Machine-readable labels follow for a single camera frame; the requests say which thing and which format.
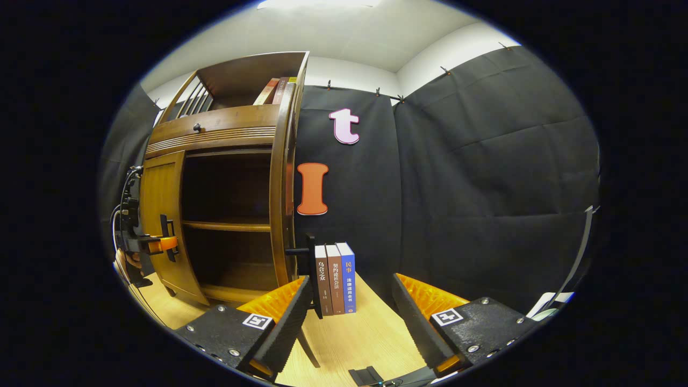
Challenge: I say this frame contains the blue book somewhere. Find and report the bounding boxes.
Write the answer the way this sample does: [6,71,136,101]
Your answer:
[336,242,357,314]

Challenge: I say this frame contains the wooden double-door shoe cabinet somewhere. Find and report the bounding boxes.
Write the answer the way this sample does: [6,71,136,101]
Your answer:
[139,51,310,307]

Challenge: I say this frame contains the wooden inner shelf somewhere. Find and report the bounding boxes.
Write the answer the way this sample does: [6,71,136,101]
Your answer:
[182,219,271,233]

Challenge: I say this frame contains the wooden shoe cabinet door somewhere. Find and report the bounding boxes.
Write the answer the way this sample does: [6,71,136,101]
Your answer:
[140,150,210,307]
[269,81,300,288]

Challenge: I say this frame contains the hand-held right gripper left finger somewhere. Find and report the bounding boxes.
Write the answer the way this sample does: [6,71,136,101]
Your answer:
[173,275,314,383]

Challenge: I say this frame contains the black backdrop cloth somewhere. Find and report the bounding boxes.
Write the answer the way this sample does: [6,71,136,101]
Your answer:
[99,46,601,315]

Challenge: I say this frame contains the wooden drawer front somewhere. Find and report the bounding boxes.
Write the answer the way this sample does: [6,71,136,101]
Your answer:
[144,104,280,159]

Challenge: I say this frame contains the tan book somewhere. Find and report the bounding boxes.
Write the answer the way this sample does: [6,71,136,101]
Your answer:
[253,78,280,106]

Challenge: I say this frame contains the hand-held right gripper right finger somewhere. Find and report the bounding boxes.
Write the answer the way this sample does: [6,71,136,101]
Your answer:
[391,273,541,379]

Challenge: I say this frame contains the long ceiling light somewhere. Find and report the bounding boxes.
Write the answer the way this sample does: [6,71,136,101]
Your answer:
[257,0,382,10]

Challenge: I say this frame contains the brown book gold lettering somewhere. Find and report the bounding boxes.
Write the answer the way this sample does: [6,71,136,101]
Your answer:
[325,243,345,316]

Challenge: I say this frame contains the reddish brown book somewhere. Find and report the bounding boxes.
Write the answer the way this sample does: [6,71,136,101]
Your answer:
[271,77,291,105]

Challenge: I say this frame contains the brown book pale spine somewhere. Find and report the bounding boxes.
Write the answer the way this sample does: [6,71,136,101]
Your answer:
[314,245,329,317]

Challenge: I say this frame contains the black door handle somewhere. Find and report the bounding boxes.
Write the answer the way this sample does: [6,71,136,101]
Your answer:
[285,233,318,269]
[160,214,176,263]

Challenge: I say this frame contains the black bookend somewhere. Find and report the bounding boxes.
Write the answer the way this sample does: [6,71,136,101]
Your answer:
[307,269,324,369]

